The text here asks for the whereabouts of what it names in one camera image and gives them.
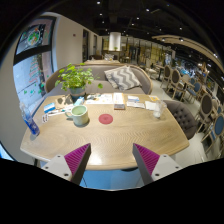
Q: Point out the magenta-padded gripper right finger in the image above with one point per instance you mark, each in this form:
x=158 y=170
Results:
x=146 y=160

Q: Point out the group of dining chairs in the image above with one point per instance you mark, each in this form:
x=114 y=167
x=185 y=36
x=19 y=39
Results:
x=206 y=105

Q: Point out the grey tufted chair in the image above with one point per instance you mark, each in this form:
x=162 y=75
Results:
x=181 y=116

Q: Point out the grey white chevron cushion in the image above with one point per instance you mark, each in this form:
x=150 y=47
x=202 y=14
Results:
x=122 y=78

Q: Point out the flat round red coaster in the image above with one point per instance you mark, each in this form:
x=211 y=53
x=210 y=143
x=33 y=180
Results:
x=106 y=119

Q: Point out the small sticker card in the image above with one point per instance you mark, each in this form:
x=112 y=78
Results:
x=45 y=118

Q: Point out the clear blue-label drink bottle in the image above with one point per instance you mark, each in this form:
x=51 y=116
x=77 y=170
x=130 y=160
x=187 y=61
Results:
x=30 y=123

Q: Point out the white pens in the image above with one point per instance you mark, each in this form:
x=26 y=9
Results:
x=60 y=112

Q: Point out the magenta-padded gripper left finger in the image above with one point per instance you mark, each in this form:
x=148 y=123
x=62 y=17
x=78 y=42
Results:
x=77 y=160

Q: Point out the white round column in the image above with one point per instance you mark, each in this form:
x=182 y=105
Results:
x=115 y=41

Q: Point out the group of ceiling lights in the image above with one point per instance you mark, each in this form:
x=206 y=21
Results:
x=98 y=2

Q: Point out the white paper napkin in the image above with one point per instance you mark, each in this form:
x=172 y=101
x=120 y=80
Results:
x=150 y=105

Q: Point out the grey curved sofa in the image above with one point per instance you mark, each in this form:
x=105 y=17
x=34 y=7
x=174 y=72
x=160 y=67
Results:
x=100 y=87

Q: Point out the yellow card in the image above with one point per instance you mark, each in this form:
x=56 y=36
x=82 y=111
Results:
x=154 y=98

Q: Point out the small blue white box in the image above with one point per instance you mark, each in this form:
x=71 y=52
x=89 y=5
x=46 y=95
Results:
x=49 y=107

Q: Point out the pale green mug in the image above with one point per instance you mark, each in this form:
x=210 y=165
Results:
x=80 y=116

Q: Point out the flat white cardboard box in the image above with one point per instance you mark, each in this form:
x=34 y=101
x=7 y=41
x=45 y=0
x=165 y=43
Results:
x=118 y=99

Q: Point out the green potted plant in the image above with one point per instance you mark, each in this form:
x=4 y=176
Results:
x=75 y=78

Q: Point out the decorated window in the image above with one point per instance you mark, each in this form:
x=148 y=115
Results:
x=31 y=66

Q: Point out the white printed leaflet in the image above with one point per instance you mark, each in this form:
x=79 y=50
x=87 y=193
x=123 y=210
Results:
x=136 y=105

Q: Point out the white printed paper sheets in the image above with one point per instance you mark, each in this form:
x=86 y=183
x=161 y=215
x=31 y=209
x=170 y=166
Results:
x=101 y=99

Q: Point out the clear glass with straw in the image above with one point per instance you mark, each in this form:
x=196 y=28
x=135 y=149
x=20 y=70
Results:
x=158 y=110

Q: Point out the blue white leaflet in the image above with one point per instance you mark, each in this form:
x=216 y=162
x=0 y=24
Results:
x=133 y=98

